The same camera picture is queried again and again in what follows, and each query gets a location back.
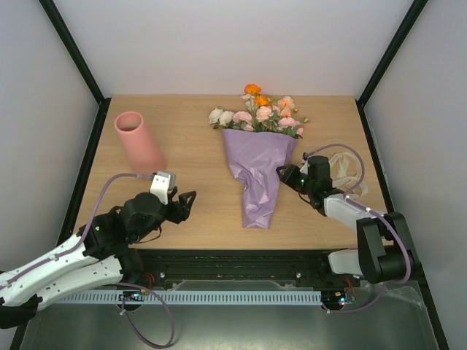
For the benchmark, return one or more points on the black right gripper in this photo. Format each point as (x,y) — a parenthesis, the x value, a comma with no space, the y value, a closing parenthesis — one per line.
(292,176)

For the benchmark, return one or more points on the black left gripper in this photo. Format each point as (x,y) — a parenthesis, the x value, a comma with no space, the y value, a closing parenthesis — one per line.
(176,216)

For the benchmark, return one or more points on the purple flower bouquet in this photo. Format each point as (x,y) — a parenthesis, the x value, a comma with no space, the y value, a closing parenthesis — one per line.
(257,141)

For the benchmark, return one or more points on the pink cylindrical vase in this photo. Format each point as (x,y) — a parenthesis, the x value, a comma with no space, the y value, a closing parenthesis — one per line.
(140,146)

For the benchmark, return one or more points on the cream ribbon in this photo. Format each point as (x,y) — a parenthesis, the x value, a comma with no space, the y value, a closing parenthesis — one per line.
(346,171)

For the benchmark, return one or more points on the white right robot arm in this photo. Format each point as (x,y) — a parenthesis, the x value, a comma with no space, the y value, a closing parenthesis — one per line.
(385,250)

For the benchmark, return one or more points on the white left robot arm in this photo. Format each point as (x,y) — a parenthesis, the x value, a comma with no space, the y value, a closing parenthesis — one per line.
(100,253)

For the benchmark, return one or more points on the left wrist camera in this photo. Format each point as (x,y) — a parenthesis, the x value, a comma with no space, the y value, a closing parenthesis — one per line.
(162,184)

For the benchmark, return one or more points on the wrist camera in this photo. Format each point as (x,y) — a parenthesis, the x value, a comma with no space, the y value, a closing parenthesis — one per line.
(304,160)
(162,184)

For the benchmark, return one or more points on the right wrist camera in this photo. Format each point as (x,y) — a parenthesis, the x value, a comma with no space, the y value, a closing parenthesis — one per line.
(304,160)

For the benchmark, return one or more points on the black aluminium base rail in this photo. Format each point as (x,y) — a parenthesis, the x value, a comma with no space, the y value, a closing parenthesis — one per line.
(302,268)

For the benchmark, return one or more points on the white slotted cable duct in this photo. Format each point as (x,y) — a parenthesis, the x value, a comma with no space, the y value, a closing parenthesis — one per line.
(197,298)

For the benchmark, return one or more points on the left black frame post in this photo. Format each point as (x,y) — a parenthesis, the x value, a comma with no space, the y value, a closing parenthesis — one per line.
(54,16)

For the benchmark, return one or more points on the black frame post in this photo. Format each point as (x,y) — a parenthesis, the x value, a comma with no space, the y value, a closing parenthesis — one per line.
(399,37)
(54,16)

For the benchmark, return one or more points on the right black frame post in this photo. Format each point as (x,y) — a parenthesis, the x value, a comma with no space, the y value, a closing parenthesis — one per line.
(399,37)

